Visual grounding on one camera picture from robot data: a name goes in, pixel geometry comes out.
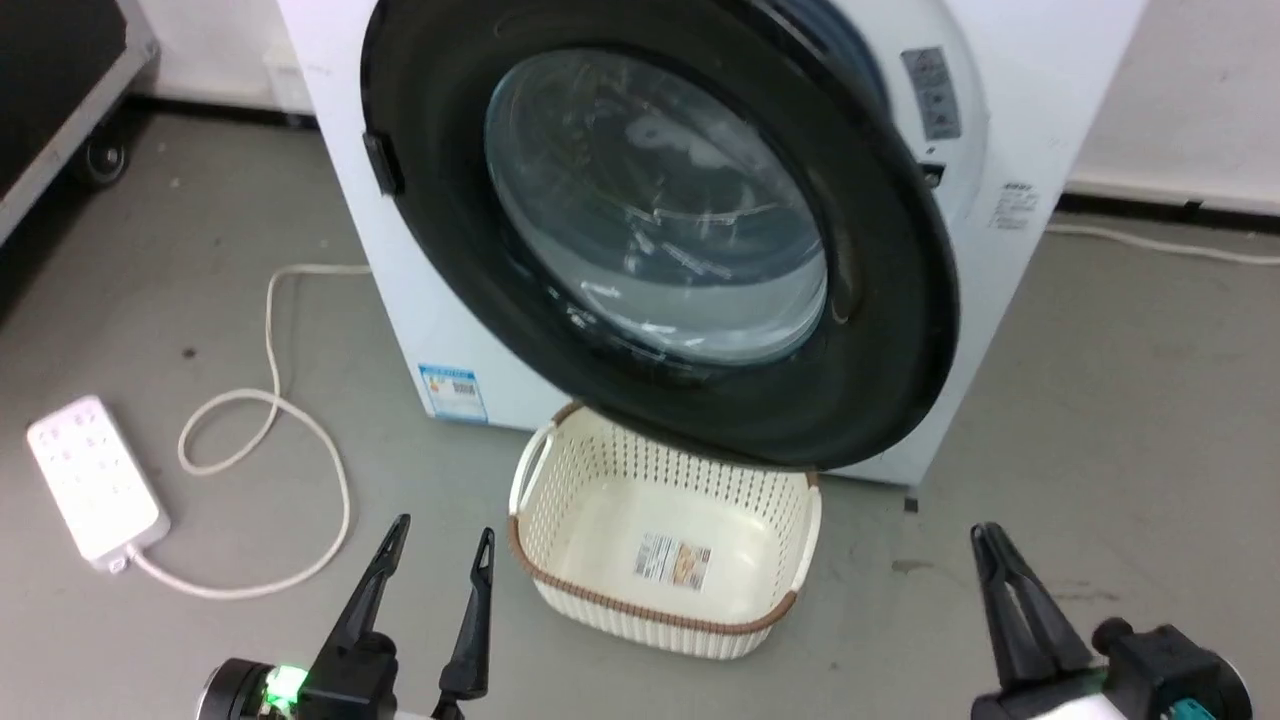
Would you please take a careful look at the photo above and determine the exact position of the white power strip cable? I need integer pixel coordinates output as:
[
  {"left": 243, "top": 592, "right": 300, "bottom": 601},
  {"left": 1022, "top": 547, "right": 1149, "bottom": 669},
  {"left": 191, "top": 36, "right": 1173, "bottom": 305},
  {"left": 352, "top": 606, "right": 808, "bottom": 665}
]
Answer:
[{"left": 124, "top": 263, "right": 374, "bottom": 601}]

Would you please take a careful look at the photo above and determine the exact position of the black flight case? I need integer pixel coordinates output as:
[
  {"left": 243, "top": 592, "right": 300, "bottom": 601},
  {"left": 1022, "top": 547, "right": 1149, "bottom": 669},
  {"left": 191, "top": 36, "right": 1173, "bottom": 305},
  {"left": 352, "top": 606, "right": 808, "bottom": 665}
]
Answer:
[{"left": 0, "top": 0, "right": 161, "bottom": 246}]

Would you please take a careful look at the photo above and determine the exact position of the thin white floor cable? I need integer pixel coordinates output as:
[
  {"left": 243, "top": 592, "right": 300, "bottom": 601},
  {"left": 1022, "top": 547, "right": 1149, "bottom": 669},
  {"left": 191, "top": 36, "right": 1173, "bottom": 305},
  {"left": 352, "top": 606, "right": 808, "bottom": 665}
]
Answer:
[{"left": 1044, "top": 221, "right": 1280, "bottom": 267}]

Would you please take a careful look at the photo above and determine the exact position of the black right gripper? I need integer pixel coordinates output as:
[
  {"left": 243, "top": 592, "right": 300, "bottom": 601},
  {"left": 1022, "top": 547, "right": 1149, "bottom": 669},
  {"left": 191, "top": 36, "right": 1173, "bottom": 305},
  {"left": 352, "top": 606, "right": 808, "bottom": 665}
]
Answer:
[{"left": 969, "top": 521, "right": 1253, "bottom": 720}]

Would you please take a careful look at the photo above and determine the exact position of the white power strip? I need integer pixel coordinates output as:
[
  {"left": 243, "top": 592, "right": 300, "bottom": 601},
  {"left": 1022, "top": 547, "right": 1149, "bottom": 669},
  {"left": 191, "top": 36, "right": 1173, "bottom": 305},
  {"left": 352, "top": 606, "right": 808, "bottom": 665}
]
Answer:
[{"left": 26, "top": 395, "right": 172, "bottom": 574}]

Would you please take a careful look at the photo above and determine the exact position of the white perforated laundry basket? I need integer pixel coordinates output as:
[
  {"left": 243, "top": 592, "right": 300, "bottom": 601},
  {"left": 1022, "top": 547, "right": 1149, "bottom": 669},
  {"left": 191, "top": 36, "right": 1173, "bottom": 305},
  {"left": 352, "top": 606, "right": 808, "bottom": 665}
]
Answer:
[{"left": 507, "top": 400, "right": 823, "bottom": 662}]

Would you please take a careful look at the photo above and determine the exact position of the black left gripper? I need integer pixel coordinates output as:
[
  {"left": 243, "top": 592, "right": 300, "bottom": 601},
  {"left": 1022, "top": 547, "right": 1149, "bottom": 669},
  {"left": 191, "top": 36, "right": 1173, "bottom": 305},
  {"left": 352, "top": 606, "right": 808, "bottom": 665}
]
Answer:
[{"left": 197, "top": 514, "right": 497, "bottom": 720}]

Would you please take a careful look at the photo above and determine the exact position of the black round glass washer door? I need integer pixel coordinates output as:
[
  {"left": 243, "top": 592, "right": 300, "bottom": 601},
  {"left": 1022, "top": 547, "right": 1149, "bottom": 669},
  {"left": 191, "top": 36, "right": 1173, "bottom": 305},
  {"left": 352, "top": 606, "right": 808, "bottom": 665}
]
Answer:
[{"left": 360, "top": 0, "right": 962, "bottom": 472}]

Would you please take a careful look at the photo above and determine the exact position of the black castor wheel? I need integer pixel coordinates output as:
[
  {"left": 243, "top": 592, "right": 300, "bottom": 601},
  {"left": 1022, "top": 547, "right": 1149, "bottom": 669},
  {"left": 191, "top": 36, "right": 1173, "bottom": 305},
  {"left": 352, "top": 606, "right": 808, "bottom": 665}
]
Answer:
[{"left": 76, "top": 135, "right": 129, "bottom": 189}]

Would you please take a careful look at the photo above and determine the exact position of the white front-load washing machine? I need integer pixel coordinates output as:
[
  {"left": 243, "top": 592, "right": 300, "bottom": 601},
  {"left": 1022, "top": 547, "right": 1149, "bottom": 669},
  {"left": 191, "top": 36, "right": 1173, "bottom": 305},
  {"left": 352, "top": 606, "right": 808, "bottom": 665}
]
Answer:
[{"left": 275, "top": 0, "right": 1149, "bottom": 488}]

